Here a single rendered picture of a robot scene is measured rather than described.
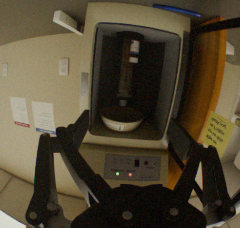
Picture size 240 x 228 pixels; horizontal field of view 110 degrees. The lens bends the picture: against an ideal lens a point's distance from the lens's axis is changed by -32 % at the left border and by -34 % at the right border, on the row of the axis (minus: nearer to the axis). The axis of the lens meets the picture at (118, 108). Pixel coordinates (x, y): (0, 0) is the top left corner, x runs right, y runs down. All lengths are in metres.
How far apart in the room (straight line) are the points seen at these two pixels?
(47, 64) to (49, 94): 0.22
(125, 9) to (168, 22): 0.13
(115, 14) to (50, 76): 0.67
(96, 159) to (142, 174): 0.16
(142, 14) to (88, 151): 0.46
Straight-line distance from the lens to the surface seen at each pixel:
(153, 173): 0.45
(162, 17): 0.41
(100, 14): 0.40
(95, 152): 0.43
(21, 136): 1.38
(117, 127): 0.43
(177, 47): 0.42
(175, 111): 0.42
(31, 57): 1.04
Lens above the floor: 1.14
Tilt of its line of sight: 19 degrees up
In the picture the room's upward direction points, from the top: 174 degrees counter-clockwise
